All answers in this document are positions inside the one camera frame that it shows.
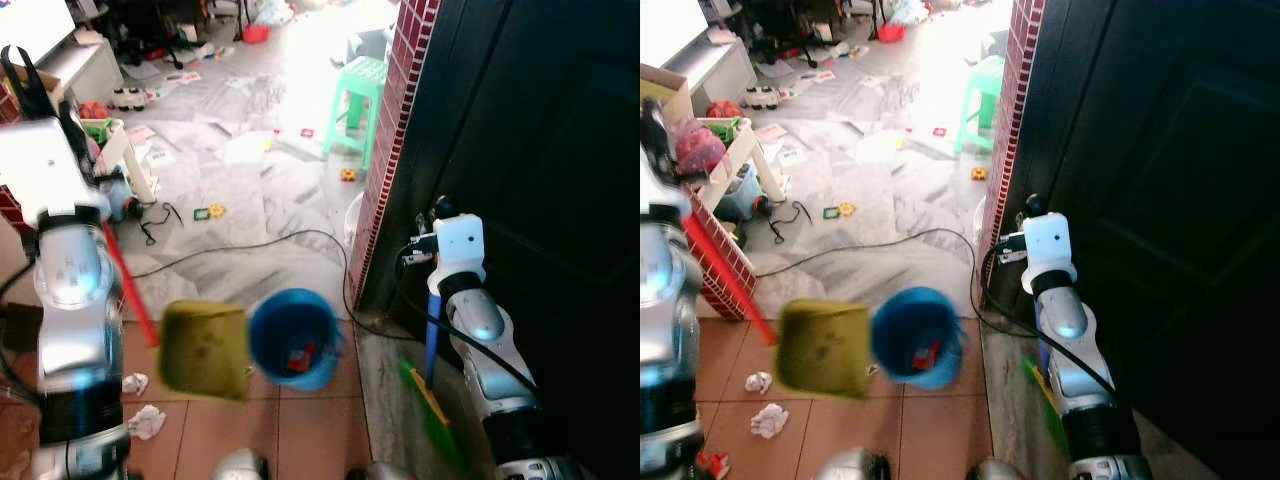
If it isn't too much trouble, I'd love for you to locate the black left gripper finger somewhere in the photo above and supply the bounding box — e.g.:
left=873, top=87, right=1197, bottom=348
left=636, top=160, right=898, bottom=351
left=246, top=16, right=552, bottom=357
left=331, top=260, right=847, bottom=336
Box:
left=24, top=51, right=59, bottom=118
left=0, top=44, right=32, bottom=120

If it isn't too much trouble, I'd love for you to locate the green broom with blue handle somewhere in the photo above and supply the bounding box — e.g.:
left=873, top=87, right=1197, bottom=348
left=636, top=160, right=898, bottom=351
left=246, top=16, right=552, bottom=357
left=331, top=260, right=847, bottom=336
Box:
left=1019, top=298, right=1071, bottom=453
left=397, top=290, right=469, bottom=474

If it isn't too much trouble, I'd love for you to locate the olive dustpan with red handle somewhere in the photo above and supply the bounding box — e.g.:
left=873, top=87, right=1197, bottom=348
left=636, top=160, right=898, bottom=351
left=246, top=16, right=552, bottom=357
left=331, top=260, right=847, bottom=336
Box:
left=682, top=213, right=873, bottom=403
left=100, top=224, right=252, bottom=404

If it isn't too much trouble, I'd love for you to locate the brown cardboard box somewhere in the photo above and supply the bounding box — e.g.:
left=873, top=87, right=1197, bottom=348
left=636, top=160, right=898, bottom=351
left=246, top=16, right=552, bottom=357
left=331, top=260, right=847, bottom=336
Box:
left=0, top=68, right=63, bottom=123
left=640, top=62, right=697, bottom=128

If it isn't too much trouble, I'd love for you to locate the pink plastic bag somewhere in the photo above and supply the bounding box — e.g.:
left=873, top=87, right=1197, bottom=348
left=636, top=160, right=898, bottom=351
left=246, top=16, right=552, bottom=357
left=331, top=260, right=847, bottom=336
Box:
left=674, top=123, right=729, bottom=178

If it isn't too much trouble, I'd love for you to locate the white low cabinet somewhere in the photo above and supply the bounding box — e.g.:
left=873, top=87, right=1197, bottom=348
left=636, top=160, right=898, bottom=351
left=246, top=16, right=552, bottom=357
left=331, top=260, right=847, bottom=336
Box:
left=662, top=38, right=759, bottom=106
left=38, top=38, right=127, bottom=105

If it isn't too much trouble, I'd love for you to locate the white wooden toy rack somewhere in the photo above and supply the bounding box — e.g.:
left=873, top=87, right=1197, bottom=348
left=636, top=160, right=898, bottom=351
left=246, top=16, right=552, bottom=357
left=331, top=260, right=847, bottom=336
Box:
left=688, top=117, right=790, bottom=213
left=82, top=117, right=161, bottom=204

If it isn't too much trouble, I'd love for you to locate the light blue toy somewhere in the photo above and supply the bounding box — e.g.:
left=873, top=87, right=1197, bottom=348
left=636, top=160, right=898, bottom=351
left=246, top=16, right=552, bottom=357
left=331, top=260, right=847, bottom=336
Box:
left=98, top=168, right=143, bottom=223
left=718, top=165, right=771, bottom=223

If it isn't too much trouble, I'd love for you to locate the black door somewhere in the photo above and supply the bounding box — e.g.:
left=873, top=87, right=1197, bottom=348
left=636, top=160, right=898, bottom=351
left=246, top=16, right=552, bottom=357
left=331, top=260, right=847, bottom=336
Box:
left=357, top=0, right=641, bottom=480
left=980, top=0, right=1280, bottom=480

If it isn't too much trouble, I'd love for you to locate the green plastic stool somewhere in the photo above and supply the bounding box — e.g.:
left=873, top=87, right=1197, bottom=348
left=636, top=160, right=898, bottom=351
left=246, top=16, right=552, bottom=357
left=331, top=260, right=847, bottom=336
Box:
left=321, top=56, right=390, bottom=170
left=954, top=54, right=1007, bottom=157

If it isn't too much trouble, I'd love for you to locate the blue plastic bucket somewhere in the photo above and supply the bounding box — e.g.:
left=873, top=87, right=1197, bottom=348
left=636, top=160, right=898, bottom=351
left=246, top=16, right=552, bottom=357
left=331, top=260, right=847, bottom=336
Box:
left=247, top=288, right=342, bottom=392
left=869, top=286, right=967, bottom=391

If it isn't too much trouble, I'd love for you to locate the silver right robot leg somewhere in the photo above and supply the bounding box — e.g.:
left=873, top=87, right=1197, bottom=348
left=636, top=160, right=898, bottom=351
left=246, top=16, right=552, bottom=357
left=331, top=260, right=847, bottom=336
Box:
left=345, top=460, right=426, bottom=480
left=965, top=457, right=1031, bottom=480

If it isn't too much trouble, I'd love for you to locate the silver robot leg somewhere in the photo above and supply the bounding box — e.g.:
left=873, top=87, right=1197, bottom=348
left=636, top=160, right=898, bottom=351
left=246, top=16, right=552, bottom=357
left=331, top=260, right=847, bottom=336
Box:
left=208, top=448, right=271, bottom=480
left=815, top=447, right=891, bottom=480
left=345, top=460, right=426, bottom=480
left=965, top=457, right=1031, bottom=480

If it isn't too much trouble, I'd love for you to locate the large crumpled white paper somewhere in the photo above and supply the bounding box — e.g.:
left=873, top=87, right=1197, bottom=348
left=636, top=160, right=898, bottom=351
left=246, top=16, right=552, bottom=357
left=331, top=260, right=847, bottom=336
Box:
left=749, top=402, right=792, bottom=441
left=125, top=404, right=167, bottom=442

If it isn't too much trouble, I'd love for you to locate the silver left robot leg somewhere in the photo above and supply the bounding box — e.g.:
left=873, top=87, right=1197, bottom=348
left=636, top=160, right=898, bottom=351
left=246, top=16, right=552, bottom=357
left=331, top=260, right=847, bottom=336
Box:
left=815, top=447, right=891, bottom=480
left=208, top=448, right=271, bottom=480

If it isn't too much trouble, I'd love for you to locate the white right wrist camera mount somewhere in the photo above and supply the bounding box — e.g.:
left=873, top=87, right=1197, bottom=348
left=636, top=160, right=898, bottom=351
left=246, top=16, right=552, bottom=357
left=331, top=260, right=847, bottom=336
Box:
left=428, top=214, right=489, bottom=289
left=1018, top=212, right=1078, bottom=293

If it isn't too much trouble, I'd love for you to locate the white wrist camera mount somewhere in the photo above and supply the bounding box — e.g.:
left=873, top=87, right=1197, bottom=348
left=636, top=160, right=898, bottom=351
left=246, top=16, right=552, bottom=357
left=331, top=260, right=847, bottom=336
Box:
left=1018, top=212, right=1078, bottom=293
left=640, top=160, right=693, bottom=226
left=428, top=214, right=489, bottom=289
left=0, top=117, right=113, bottom=227

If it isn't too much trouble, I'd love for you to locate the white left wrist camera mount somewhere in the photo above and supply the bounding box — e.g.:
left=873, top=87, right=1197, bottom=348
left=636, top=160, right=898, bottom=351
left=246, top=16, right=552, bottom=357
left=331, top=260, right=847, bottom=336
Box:
left=640, top=160, right=693, bottom=226
left=0, top=117, right=113, bottom=227

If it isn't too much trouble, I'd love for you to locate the black floor cable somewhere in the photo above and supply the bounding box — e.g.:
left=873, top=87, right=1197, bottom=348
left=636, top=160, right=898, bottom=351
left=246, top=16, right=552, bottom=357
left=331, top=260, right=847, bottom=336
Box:
left=128, top=228, right=421, bottom=343
left=754, top=227, right=1041, bottom=339

